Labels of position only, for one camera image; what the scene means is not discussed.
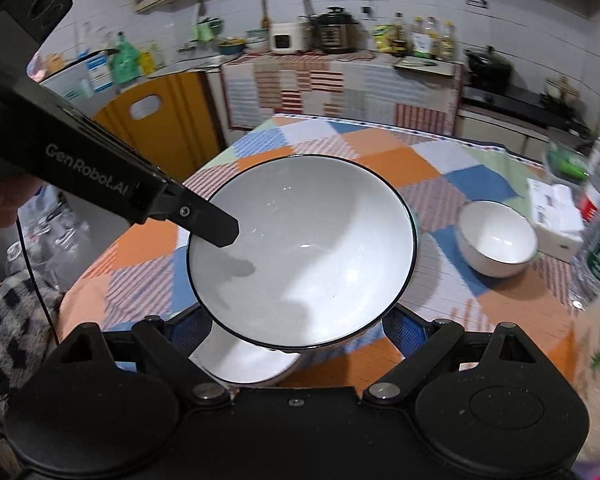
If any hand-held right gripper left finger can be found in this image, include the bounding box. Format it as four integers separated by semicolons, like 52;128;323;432
50;305;231;406

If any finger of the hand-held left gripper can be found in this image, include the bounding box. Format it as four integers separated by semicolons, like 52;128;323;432
152;179;240;248

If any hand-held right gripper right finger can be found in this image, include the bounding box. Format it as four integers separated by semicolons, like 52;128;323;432
362;307;546;403

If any white bowl dark rim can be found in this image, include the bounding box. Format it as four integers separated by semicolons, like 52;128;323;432
187;154;416;351
455;200;539;279
192;332;302;387

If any green detergent bottle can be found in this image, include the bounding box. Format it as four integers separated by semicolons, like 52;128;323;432
110;32;144;87

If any green hanging cloth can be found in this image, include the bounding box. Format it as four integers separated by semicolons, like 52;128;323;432
192;16;224;44

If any blue bowl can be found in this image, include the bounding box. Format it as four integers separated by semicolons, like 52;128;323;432
219;37;247;59

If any black white checkered rug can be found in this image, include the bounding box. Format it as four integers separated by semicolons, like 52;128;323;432
0;280;68;426

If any striped counter cloth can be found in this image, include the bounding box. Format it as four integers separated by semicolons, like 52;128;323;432
220;52;463;136

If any white green bowl stack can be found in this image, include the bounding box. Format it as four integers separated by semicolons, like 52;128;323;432
245;27;272;52

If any white tissue pack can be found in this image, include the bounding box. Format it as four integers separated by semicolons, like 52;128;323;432
525;177;586;262

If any white rice cooker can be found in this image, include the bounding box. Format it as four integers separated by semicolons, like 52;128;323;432
270;22;307;55

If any black pressure cooker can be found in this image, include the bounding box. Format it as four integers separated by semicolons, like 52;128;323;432
312;6;361;55

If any green plastic basket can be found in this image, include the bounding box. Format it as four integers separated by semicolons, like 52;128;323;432
545;140;592;184

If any red label water bottle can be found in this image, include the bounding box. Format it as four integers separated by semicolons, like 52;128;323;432
577;135;600;222

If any black gas stove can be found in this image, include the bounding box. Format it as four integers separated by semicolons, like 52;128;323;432
462;85;588;129

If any yellow green snack packet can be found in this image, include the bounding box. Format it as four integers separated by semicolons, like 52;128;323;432
373;24;396;53

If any cutting board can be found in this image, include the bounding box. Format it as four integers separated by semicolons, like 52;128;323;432
394;56;453;74

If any dark sauce bottle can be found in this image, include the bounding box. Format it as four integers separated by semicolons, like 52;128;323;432
392;12;410;57

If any black wok with lid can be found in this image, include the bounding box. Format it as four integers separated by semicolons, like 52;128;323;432
465;46;513;94

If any yellow cooking oil bottle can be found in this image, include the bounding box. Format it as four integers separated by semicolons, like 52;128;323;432
411;16;428;58
440;21;456;61
425;16;441;59

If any pot with glass lid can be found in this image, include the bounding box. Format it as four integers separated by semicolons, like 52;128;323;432
545;77;579;107

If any black cable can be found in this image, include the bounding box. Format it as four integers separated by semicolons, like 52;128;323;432
15;215;61;348

